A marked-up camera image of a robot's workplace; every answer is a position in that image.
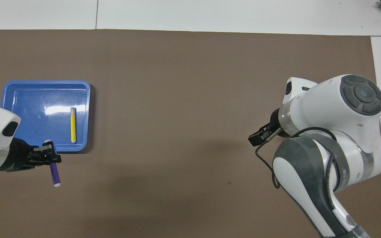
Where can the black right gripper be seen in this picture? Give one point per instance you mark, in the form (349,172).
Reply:
(275,120)

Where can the purple marker pen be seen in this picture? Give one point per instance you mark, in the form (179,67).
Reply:
(55,173)

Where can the blue plastic tray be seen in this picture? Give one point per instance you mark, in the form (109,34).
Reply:
(35,99)

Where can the yellow marker pen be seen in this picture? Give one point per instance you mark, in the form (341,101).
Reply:
(73,127)

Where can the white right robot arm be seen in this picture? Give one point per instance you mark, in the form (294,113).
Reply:
(336,109)

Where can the brown table mat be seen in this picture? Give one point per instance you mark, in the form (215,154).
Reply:
(190,99)

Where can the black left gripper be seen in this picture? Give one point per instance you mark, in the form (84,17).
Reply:
(18,158)

